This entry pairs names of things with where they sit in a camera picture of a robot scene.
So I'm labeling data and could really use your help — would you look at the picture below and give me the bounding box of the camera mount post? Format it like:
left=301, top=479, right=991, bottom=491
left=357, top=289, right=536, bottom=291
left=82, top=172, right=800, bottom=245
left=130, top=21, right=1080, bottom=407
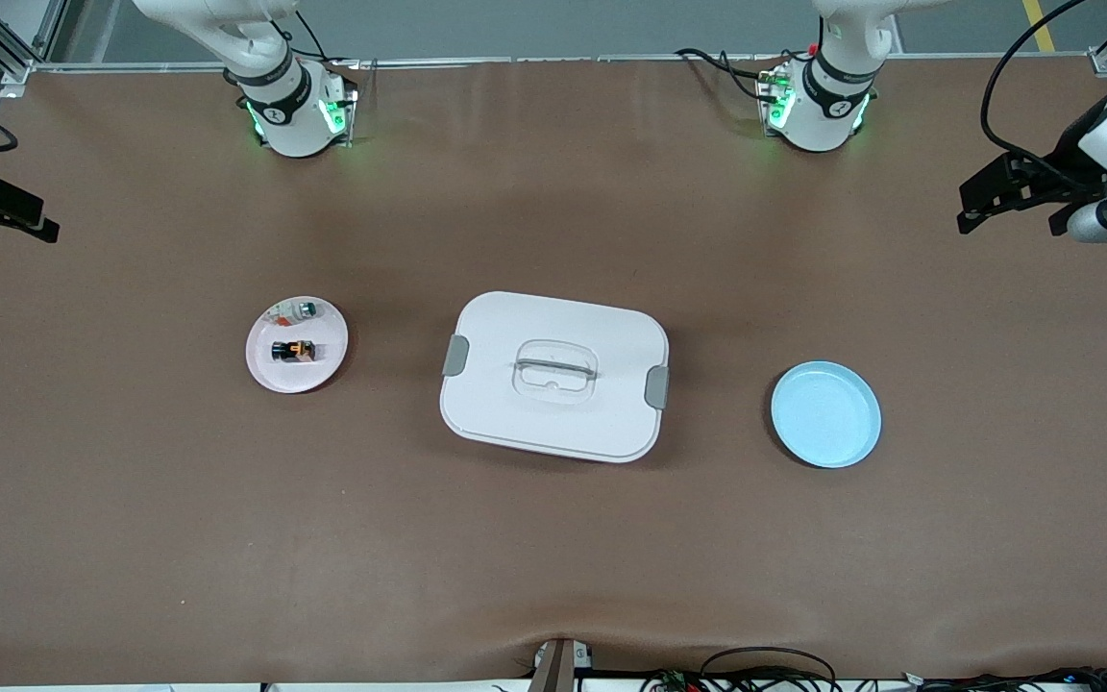
left=529, top=638, right=595, bottom=692

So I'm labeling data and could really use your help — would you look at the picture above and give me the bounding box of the pink round plate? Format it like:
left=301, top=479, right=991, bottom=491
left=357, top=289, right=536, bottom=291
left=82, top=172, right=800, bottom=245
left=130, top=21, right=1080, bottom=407
left=245, top=295, right=351, bottom=395

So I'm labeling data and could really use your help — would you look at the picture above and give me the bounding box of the black base cable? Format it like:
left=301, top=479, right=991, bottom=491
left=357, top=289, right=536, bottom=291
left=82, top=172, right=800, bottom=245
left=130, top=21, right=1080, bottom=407
left=265, top=8, right=335, bottom=66
left=675, top=46, right=787, bottom=103

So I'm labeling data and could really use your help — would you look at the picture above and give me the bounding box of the black looped cable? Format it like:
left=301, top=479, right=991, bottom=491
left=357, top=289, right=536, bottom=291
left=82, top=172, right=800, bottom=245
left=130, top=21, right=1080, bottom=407
left=698, top=646, right=839, bottom=692

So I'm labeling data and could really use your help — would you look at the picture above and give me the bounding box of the white lidded storage box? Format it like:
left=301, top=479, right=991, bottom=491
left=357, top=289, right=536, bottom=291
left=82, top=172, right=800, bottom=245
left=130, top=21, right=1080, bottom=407
left=439, top=290, right=671, bottom=465

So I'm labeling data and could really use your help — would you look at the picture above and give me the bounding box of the light blue round plate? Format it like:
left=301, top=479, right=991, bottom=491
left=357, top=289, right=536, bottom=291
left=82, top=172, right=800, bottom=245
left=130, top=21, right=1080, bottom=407
left=771, top=360, right=883, bottom=470

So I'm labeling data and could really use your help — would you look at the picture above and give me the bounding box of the silver table edge rail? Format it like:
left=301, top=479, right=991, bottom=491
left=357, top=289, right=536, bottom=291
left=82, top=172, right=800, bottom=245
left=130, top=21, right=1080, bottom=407
left=33, top=54, right=1097, bottom=74

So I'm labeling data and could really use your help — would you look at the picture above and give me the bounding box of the black left base cable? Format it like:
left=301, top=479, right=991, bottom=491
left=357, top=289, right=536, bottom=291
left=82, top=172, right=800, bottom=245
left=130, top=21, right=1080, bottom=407
left=675, top=46, right=787, bottom=103

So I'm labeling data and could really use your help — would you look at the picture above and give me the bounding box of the black right base cable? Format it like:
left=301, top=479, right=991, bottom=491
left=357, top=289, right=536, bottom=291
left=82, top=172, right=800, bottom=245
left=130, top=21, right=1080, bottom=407
left=265, top=8, right=335, bottom=66

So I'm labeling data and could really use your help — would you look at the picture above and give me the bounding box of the black cable bundle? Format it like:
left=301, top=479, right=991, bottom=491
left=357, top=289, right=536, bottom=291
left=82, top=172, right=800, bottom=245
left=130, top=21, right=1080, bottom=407
left=914, top=667, right=1107, bottom=692

